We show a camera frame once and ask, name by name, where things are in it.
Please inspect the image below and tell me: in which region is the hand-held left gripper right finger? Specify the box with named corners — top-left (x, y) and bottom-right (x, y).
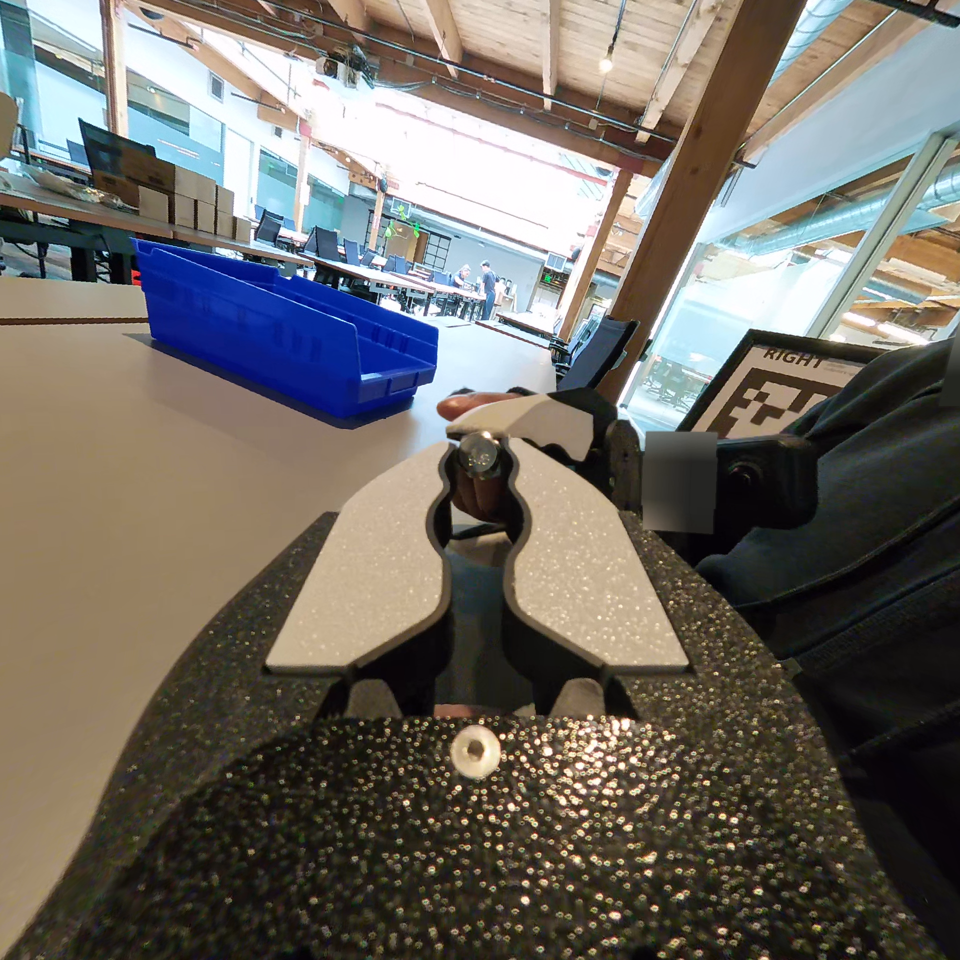
top-left (503, 440), bottom-right (691, 673)

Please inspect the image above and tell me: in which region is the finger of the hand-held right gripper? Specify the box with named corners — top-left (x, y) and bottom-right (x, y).
top-left (446, 390), bottom-right (619, 466)

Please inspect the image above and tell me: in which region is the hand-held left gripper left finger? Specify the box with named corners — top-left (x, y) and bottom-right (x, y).
top-left (267, 440), bottom-right (456, 672)

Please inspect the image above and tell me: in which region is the steel hex bolt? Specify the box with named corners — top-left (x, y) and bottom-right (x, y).
top-left (456, 431), bottom-right (508, 483)

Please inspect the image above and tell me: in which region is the blue plastic bin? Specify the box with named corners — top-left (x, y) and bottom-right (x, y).
top-left (135, 240), bottom-right (441, 426)

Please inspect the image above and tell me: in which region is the person's right hand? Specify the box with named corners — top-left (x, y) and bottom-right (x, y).
top-left (435, 390), bottom-right (523, 526)

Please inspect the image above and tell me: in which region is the black office chair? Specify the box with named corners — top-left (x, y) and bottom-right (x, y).
top-left (551, 315), bottom-right (640, 396)

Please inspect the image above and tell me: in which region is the black framed marker sign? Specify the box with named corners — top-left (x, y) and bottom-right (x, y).
top-left (678, 329), bottom-right (886, 441)

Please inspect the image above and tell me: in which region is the wooden pillar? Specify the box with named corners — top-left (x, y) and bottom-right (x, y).
top-left (597, 0), bottom-right (811, 406)

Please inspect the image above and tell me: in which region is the stack of cardboard boxes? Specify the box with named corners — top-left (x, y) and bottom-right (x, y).
top-left (78, 120), bottom-right (253, 244)

